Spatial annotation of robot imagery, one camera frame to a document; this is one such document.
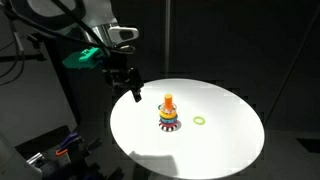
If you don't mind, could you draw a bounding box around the teal camera mount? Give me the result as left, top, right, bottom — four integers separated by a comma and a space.
62, 46, 105, 71

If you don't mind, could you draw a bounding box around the grey vertical pole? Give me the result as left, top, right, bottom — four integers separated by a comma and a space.
163, 0, 172, 80

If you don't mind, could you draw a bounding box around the orange clamp handle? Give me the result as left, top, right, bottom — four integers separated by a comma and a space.
55, 148, 69, 157

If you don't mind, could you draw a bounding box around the thin hanging grey cable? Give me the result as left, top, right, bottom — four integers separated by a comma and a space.
0, 19, 28, 88

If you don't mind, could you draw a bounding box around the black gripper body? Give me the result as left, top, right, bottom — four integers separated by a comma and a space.
102, 64, 145, 91

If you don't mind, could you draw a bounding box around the perforated metal breadboard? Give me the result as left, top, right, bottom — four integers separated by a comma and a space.
41, 149, 78, 180

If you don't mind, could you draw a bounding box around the silver metal block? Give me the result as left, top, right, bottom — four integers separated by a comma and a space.
25, 152, 45, 167

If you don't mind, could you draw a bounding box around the black white striped base ring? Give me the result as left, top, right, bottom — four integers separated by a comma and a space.
158, 122, 181, 133

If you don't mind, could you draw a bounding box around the red stacking ring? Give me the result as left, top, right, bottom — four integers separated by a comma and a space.
159, 120, 179, 128

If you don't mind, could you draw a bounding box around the lime green ring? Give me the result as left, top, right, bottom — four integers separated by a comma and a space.
192, 115, 207, 126

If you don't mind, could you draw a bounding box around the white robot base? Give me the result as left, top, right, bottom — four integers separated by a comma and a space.
0, 132, 35, 180

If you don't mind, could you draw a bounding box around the blue stacking ring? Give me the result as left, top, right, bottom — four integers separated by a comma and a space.
159, 116, 179, 124

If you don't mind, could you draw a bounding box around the purple clamp handle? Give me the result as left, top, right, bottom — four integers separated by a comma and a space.
59, 131, 80, 150

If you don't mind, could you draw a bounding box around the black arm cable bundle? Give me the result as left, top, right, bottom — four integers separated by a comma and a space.
0, 0, 138, 56

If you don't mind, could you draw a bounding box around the black clamp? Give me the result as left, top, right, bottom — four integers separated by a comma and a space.
79, 136, 103, 158

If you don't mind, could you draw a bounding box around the orange stacking peg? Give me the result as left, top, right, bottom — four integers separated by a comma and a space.
163, 93, 174, 113

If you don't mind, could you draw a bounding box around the clear plastic ring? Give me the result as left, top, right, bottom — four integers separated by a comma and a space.
157, 102, 178, 113

